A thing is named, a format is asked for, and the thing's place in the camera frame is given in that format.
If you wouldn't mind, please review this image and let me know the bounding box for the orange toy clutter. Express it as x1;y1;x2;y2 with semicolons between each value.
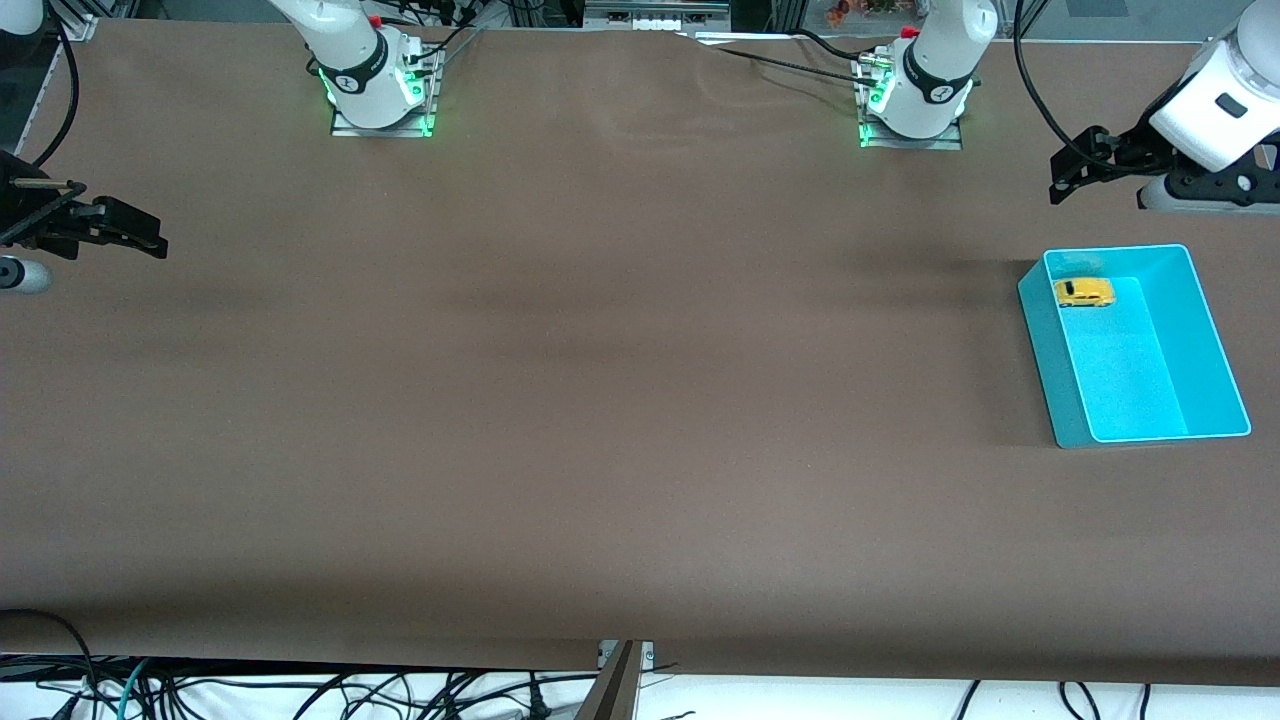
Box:
825;0;901;26

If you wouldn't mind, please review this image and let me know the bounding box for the turquoise plastic bin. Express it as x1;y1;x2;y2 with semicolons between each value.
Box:
1018;244;1253;449

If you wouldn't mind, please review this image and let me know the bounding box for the long black tabletop cable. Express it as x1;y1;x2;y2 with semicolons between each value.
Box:
700;40;886;86

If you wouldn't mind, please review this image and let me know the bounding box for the short black tabletop cable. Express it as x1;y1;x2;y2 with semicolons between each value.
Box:
795;28;881;61

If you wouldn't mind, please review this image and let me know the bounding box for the black looped floor cable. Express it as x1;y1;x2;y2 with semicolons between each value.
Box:
0;608;101;701

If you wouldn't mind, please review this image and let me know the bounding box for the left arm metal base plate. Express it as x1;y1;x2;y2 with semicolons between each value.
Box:
855;55;964;151

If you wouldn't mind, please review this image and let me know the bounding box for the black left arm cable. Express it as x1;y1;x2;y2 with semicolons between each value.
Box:
1012;0;1121;166

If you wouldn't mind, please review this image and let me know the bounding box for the white power strip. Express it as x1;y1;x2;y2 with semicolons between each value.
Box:
583;0;731;31

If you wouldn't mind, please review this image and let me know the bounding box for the black base cable bundle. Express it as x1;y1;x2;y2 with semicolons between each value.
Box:
405;0;486;66

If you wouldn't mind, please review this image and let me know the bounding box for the teal floor cable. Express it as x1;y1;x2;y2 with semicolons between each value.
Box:
118;657;153;720

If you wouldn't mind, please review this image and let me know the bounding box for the dark frame post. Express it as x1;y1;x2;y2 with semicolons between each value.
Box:
575;640;641;720

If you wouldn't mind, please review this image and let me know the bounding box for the yellow toy beetle car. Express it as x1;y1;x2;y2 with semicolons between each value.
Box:
1053;277;1116;309

